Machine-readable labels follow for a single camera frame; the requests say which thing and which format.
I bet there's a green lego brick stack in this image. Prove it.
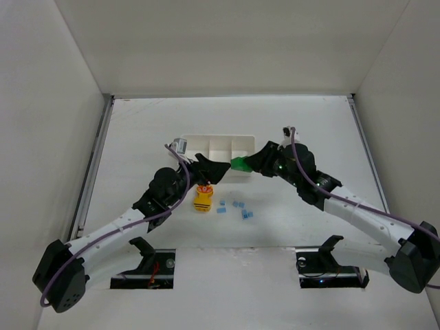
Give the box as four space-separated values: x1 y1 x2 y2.
230 156 253 173

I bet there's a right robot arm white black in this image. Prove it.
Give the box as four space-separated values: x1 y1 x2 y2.
244 142 439 294

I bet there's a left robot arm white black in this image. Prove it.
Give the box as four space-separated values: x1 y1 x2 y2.
32 153 230 313

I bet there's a yellow bee lego figure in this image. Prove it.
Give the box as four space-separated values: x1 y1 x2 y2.
192 185 214 212

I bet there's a white divided plastic container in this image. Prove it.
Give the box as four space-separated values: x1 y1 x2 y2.
180 134 255 163

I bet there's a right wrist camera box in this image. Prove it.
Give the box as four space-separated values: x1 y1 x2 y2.
280 126 300 148

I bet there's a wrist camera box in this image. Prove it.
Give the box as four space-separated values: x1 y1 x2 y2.
170 137 187 155
280 126 300 148

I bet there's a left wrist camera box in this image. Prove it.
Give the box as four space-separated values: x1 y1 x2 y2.
170 137 187 155

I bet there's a right aluminium rail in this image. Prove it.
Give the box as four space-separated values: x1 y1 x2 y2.
347 94 389 212

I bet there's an aluminium rail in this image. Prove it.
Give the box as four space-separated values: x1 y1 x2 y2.
347 94 389 212
65 93 115 241

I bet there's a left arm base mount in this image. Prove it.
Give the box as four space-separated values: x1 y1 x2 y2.
109 237 176 290

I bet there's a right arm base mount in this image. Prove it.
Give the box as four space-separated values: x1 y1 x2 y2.
296 235 370 289

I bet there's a left aluminium rail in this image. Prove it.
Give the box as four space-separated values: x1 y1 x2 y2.
65 93 115 241

